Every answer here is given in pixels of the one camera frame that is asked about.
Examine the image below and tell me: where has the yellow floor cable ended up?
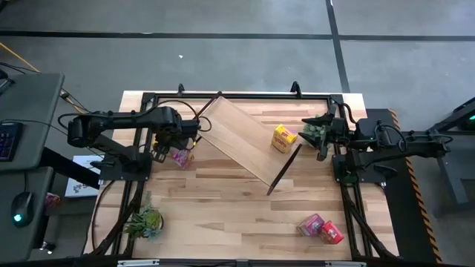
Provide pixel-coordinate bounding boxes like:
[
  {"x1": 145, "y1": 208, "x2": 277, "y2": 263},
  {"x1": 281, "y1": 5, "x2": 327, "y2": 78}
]
[{"x1": 0, "y1": 42, "x2": 86, "y2": 114}]

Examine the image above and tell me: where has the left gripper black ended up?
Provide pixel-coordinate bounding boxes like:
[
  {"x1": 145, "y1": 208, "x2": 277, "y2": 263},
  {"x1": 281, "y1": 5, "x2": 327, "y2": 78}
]
[{"x1": 153, "y1": 118, "x2": 203, "y2": 164}]

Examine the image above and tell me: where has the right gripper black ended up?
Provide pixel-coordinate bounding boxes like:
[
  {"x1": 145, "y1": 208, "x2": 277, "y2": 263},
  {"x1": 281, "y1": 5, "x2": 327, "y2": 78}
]
[{"x1": 298, "y1": 112, "x2": 359, "y2": 162}]

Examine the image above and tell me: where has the grey desk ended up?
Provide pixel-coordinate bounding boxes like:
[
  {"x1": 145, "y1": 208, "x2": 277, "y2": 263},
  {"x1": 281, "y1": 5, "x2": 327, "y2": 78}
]
[
  {"x1": 0, "y1": 166, "x2": 55, "y2": 263},
  {"x1": 0, "y1": 73, "x2": 65, "y2": 171}
]

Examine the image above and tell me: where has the red cereal box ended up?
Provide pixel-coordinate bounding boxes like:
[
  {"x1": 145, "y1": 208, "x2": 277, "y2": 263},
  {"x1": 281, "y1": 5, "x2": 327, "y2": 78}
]
[{"x1": 319, "y1": 220, "x2": 345, "y2": 245}]

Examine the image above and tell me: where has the green succulent plant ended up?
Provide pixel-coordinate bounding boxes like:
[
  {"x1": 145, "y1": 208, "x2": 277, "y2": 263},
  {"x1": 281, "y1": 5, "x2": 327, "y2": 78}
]
[{"x1": 123, "y1": 191, "x2": 165, "y2": 243}]

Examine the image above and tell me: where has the grey metal stand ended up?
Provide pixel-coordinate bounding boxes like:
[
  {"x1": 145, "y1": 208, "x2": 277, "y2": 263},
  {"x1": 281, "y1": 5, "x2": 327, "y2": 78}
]
[{"x1": 426, "y1": 96, "x2": 475, "y2": 218}]

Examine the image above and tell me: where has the black metal rig frame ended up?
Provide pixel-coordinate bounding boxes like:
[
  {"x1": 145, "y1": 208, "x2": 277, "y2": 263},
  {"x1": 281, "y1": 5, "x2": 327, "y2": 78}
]
[{"x1": 88, "y1": 81, "x2": 400, "y2": 267}]

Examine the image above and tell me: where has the green plant in woven pot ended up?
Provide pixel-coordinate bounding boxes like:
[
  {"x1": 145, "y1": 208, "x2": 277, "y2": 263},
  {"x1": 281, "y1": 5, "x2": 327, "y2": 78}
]
[{"x1": 302, "y1": 114, "x2": 333, "y2": 148}]

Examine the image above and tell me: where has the black backlit keyboard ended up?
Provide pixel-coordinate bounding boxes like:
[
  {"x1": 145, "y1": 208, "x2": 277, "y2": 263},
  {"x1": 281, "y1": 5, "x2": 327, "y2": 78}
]
[{"x1": 0, "y1": 122, "x2": 24, "y2": 162}]

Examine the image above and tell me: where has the white printed cardboard box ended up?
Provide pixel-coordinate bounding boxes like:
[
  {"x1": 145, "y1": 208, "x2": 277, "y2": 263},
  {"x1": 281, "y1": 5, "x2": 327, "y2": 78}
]
[{"x1": 65, "y1": 154, "x2": 105, "y2": 198}]

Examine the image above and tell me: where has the black computer mouse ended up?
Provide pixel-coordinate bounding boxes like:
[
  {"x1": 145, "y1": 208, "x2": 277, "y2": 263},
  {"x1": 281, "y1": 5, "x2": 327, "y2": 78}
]
[{"x1": 10, "y1": 191, "x2": 35, "y2": 228}]

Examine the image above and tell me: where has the yellow cereal box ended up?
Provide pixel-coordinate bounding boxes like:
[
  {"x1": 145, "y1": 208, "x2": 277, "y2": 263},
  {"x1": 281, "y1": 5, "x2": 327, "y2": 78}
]
[{"x1": 271, "y1": 124, "x2": 298, "y2": 154}]

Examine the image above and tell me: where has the small pink object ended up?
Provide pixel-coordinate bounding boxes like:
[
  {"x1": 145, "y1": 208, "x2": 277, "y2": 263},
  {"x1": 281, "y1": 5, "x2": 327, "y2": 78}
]
[{"x1": 44, "y1": 192, "x2": 62, "y2": 208}]

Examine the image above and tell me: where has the black mat with hazard stripe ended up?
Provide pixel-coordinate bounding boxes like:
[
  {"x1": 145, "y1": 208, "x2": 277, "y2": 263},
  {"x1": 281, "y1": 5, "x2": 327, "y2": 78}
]
[{"x1": 365, "y1": 108, "x2": 445, "y2": 264}]

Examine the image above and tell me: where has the purple Raisin Bran cereal box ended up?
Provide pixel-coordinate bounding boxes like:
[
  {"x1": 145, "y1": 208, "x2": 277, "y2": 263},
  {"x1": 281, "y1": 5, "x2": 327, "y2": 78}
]
[
  {"x1": 169, "y1": 146, "x2": 195, "y2": 171},
  {"x1": 295, "y1": 213, "x2": 326, "y2": 237}
]

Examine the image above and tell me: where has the wooden shelf with black frame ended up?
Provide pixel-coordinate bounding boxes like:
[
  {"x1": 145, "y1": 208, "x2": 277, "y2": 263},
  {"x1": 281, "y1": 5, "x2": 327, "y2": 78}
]
[{"x1": 192, "y1": 90, "x2": 304, "y2": 197}]

